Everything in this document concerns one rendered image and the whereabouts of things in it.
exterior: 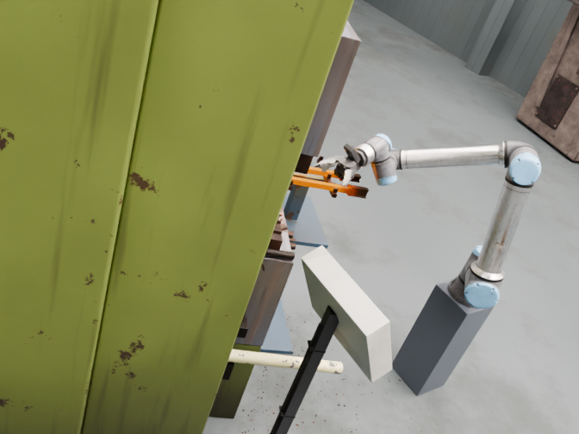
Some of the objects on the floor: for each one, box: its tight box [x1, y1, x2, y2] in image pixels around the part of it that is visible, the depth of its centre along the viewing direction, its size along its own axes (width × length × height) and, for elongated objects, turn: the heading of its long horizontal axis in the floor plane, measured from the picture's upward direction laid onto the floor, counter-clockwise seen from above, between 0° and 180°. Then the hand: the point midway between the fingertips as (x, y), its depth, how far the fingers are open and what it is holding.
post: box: [273, 306, 339, 434], centre depth 208 cm, size 4×4×108 cm
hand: (327, 175), depth 240 cm, fingers open, 14 cm apart
